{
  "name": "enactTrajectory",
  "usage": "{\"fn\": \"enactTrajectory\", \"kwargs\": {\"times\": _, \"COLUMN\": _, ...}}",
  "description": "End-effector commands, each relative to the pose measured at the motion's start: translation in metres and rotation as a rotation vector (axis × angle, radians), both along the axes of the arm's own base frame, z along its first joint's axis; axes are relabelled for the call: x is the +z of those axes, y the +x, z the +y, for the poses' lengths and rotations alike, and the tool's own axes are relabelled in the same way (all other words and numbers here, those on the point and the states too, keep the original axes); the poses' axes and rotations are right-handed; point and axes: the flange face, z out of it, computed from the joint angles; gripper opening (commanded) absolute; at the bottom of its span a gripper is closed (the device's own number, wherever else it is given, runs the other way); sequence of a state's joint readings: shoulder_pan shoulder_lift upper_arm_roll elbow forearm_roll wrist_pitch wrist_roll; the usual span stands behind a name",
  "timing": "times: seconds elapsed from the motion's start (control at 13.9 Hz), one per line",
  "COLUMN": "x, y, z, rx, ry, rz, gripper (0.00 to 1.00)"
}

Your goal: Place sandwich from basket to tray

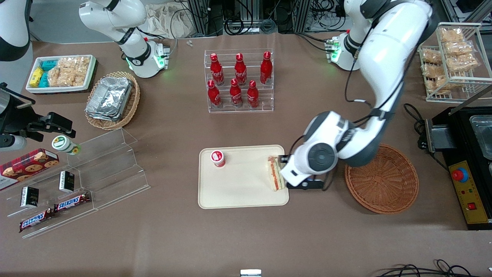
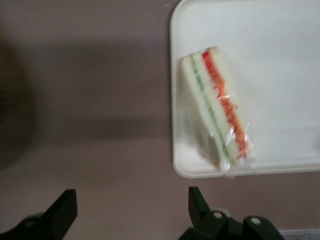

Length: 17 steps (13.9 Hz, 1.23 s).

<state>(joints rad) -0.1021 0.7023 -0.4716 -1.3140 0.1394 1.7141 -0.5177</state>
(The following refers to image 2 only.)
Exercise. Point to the clear acrylic bottle rack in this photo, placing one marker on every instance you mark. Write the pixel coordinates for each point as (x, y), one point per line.
(302, 235)

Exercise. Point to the beige plastic tray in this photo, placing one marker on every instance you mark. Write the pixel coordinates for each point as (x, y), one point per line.
(275, 62)

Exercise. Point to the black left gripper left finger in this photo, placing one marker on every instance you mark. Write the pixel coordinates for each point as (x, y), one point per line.
(55, 220)

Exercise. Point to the triangle sandwich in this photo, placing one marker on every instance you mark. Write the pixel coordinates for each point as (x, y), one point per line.
(215, 110)

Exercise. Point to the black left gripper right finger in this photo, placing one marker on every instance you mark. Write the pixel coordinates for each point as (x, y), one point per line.
(200, 215)

